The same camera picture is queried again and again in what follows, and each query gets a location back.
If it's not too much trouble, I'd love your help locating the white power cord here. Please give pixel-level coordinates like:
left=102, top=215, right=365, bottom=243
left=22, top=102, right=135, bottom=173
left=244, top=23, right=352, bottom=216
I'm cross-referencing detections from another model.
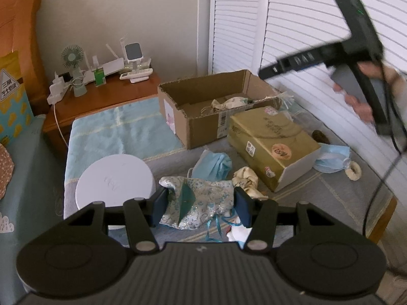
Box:
left=52, top=102, right=70, bottom=151

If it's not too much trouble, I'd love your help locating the white router with antennas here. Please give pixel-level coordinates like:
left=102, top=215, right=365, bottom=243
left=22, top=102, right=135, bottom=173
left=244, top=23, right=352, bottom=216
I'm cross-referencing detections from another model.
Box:
left=83, top=38, right=125, bottom=79

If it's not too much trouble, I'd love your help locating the blue face mask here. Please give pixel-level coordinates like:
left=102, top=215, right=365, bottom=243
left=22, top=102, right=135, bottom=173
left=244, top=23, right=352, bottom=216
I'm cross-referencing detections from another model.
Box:
left=313, top=144, right=352, bottom=174
left=187, top=149, right=233, bottom=181

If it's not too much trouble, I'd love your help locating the white power strip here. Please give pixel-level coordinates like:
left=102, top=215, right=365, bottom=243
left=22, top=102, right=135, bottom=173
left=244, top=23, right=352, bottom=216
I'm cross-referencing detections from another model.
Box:
left=47, top=76, right=72, bottom=105

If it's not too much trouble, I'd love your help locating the white flat device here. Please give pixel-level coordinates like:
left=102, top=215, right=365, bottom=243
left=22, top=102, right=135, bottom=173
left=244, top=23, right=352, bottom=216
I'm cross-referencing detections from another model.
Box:
left=129, top=58, right=154, bottom=84

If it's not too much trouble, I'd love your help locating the wooden bed headboard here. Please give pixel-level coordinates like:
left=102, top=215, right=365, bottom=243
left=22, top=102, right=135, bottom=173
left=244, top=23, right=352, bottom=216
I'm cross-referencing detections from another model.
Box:
left=0, top=0, right=48, bottom=116

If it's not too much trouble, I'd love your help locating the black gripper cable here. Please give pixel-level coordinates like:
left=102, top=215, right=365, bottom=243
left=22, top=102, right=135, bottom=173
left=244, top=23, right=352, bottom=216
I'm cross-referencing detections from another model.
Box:
left=362, top=57, right=407, bottom=239

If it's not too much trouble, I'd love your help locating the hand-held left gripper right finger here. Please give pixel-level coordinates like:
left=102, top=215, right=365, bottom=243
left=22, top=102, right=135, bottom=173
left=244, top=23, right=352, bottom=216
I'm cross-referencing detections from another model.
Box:
left=234, top=187, right=345, bottom=254

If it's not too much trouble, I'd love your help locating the sparkly blue drawstring pouch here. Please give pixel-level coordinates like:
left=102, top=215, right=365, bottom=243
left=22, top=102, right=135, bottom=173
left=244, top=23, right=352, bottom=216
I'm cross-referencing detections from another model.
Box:
left=158, top=176, right=238, bottom=242

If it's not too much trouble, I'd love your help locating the blue cloud print bed sheet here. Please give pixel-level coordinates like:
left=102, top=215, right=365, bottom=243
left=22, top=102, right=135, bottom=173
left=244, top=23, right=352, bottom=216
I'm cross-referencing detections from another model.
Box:
left=0, top=113, right=69, bottom=293

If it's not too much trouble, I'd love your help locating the cream knotted cloth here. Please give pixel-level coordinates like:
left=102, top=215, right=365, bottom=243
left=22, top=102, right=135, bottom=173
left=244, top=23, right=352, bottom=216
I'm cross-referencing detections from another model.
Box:
left=232, top=166, right=269, bottom=201

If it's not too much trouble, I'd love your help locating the round container with white lid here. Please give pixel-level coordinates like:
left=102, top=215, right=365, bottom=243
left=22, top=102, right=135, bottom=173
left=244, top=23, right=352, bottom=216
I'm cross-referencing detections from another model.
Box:
left=75, top=154, right=157, bottom=229

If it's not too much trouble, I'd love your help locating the gold tissue box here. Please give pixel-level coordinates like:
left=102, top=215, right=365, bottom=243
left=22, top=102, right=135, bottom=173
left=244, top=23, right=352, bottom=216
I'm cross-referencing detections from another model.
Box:
left=227, top=106, right=322, bottom=193

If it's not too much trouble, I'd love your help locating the wooden nightstand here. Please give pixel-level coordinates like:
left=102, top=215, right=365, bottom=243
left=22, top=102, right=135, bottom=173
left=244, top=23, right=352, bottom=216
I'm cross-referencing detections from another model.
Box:
left=43, top=71, right=161, bottom=153

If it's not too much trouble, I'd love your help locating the person's right hand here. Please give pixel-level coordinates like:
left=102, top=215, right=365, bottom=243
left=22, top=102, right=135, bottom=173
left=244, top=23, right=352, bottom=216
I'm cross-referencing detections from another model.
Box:
left=332, top=61, right=402, bottom=124

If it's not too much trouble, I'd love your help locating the wooden bed frame rail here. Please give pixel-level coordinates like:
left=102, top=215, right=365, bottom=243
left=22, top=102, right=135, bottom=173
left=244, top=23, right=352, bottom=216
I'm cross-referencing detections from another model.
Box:
left=369, top=197, right=398, bottom=245

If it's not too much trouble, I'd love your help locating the brown cardboard box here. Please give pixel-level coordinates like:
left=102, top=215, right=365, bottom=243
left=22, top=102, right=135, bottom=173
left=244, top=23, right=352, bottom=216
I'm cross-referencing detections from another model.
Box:
left=157, top=69, right=287, bottom=150

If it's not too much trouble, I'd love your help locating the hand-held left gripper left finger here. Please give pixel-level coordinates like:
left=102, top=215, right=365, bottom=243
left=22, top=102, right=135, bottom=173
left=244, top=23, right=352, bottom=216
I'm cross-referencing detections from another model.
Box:
left=65, top=187, right=168, bottom=255

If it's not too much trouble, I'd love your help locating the cream floral cloth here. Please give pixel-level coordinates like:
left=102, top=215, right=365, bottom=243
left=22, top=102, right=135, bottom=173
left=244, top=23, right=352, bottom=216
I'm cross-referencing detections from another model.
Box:
left=200, top=97, right=255, bottom=113

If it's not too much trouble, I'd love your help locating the white remote control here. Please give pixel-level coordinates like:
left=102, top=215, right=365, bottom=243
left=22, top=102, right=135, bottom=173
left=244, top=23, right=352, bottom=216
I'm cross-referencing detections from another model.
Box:
left=120, top=70, right=150, bottom=80

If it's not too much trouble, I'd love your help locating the white sock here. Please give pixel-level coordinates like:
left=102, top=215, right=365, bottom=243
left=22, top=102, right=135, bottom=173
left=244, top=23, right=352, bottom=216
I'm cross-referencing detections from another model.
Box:
left=226, top=222, right=252, bottom=249

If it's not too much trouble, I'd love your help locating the clear gift bag with tassels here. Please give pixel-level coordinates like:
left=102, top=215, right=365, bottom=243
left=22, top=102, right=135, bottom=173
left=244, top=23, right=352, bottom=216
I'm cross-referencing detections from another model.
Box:
left=277, top=90, right=306, bottom=118

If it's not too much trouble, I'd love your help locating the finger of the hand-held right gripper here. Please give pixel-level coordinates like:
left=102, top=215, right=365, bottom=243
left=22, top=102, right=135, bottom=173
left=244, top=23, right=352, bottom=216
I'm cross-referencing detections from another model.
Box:
left=258, top=46, right=323, bottom=80

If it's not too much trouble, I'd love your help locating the yellow printed bag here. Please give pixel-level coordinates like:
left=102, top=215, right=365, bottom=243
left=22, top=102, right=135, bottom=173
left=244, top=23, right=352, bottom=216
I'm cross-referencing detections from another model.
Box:
left=0, top=50, right=35, bottom=147

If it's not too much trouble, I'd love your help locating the brown dotted cushion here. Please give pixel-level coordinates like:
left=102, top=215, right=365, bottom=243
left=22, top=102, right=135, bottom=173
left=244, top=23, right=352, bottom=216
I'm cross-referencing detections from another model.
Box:
left=0, top=143, right=16, bottom=201

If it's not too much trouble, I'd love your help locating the white scrunchie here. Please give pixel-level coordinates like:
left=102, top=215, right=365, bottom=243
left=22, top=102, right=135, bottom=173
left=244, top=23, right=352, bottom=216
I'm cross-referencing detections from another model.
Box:
left=345, top=162, right=363, bottom=181

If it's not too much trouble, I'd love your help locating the small green desk fan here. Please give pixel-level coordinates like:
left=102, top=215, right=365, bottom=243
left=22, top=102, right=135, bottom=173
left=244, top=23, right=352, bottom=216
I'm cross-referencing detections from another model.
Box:
left=60, top=45, right=88, bottom=97

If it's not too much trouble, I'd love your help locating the person's right forearm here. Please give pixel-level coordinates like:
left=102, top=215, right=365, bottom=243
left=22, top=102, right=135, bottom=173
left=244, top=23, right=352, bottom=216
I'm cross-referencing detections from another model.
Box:
left=389, top=70, right=407, bottom=153

